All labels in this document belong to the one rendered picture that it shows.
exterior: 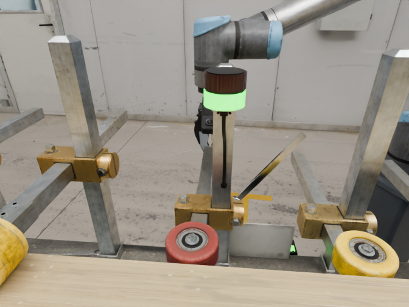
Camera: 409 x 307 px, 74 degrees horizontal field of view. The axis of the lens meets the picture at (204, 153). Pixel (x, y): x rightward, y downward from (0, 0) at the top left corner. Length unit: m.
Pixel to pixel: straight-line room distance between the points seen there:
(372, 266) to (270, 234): 0.25
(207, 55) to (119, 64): 2.75
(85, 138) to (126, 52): 2.85
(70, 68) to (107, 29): 2.92
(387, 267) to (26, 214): 0.50
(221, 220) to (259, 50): 0.42
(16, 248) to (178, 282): 0.21
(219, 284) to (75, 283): 0.18
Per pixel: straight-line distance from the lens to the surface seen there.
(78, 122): 0.51
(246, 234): 0.63
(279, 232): 0.64
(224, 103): 0.37
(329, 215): 0.58
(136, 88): 3.39
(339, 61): 3.20
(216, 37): 0.69
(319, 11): 0.91
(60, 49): 0.49
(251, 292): 0.38
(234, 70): 0.39
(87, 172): 0.54
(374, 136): 0.51
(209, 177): 0.64
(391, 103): 0.50
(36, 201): 0.48
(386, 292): 0.44
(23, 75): 4.15
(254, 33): 0.71
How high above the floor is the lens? 1.21
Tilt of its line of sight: 28 degrees down
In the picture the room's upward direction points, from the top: straight up
